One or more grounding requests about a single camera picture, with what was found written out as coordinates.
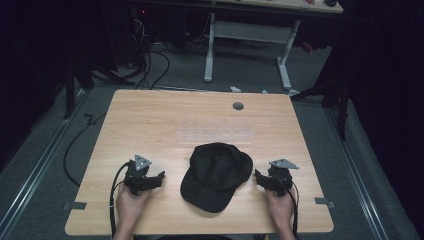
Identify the white desk frame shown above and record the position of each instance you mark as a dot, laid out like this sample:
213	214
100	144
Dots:
253	31

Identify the white floor plug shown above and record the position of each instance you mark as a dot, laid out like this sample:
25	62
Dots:
235	89

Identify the black baseball cap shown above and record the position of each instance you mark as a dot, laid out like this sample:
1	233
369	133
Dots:
216	175

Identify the red object under desk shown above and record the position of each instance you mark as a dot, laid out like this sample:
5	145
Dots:
307	47

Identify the metal floor rail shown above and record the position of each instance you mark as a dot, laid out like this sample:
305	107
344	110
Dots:
36	170
358	173

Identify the grey tape piece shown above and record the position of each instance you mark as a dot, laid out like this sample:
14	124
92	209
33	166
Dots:
75	206
324	201

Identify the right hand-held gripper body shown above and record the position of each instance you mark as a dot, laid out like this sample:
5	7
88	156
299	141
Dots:
281	176

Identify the person's right hand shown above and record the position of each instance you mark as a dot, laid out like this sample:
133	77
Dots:
280	210

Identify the person's left hand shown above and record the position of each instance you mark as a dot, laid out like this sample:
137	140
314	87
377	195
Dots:
129	208

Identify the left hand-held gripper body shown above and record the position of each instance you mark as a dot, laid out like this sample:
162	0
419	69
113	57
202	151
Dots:
137	173

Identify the black metal stand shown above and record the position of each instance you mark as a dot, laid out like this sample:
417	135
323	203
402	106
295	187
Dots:
340	96
70	90

